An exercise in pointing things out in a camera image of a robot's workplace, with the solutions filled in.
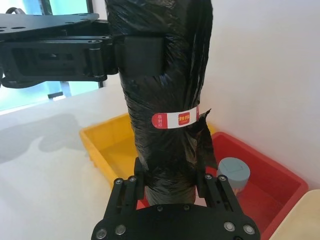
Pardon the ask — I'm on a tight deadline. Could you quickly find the red and white paper band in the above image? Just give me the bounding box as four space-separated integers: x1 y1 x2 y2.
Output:
151 104 201 129

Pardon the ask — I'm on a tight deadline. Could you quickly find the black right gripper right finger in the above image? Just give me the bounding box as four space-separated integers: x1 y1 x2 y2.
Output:
196 164 261 240

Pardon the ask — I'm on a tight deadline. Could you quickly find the red plastic bin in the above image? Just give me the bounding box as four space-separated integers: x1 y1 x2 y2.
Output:
136 131 310 235

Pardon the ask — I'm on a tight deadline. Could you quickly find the black plastic bag roll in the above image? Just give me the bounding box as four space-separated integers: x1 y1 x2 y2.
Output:
104 0 216 206

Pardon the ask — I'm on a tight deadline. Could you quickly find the yellow plastic bin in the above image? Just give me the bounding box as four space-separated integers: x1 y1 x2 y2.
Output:
79 112 217 190

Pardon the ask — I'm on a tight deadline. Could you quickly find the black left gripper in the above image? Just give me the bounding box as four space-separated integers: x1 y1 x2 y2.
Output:
0 12 113 89

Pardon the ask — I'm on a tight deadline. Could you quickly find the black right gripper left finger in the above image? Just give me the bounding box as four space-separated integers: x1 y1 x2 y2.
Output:
91 157 146 240

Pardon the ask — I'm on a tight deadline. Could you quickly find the cream plastic bin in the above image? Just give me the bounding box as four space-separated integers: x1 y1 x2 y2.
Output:
270 189 320 240

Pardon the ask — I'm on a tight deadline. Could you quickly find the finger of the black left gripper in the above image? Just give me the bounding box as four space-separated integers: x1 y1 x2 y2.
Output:
84 35 166 82

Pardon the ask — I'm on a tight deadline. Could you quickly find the can with grey lid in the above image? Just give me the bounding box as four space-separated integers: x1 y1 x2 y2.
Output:
216 157 251 201

